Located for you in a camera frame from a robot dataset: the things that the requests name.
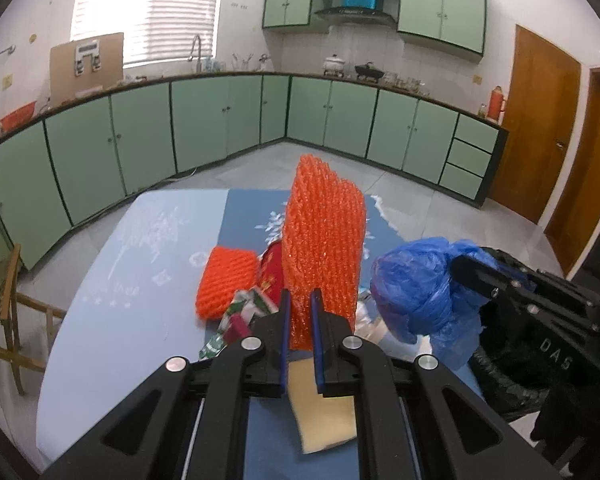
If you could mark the green white carton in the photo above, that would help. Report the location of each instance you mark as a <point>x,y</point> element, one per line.
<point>237,320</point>

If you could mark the window with white blinds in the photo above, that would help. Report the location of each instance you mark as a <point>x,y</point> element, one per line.
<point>154,30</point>

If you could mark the wall towel rail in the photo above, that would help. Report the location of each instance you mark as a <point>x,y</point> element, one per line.
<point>8,51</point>

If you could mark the blue plastic bag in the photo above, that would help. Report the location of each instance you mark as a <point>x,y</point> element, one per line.
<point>416,295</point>

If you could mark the orange red thermos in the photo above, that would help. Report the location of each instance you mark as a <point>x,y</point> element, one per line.
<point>496,105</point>

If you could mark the red fabric pouch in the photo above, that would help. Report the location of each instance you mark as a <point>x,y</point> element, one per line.
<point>271,277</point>

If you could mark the red plastic basin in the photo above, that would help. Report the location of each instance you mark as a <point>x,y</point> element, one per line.
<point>18,117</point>

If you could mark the black trash bag bin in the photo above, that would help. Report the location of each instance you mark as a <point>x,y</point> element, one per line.
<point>515,374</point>

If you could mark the chrome kitchen faucet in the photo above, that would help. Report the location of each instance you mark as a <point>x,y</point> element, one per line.
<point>195,54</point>

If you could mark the wooden chair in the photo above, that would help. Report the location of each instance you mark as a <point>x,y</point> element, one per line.
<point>10,300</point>

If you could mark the black wok pan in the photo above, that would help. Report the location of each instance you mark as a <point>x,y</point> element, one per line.
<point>368,72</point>

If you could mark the brown wooden door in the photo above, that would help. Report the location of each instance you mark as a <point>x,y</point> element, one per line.
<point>539,117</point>

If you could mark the yellow foam sponge block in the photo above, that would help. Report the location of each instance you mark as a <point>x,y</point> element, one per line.
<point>323,423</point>

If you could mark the white cooking pot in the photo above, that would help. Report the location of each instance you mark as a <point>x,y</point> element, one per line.
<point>333,66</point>

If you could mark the black range hood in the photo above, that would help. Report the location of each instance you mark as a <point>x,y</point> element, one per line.
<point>356,15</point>

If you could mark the flat orange foam net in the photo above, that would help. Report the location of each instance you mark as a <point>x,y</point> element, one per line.
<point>227,271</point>

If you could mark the green lower kitchen cabinets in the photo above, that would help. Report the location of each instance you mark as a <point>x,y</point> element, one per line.
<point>64,168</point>

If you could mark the blue patterned tablecloth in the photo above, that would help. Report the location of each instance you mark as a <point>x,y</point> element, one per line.
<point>135,309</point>

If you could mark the brown cardboard box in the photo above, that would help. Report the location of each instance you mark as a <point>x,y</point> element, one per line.
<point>81,67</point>

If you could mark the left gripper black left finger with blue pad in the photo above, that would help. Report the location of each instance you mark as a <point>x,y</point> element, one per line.
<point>186,420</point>

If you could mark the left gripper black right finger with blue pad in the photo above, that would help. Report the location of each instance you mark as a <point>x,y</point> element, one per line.
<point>415,420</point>

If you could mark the tall orange foam net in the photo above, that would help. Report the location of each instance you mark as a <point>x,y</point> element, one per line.
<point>322,245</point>

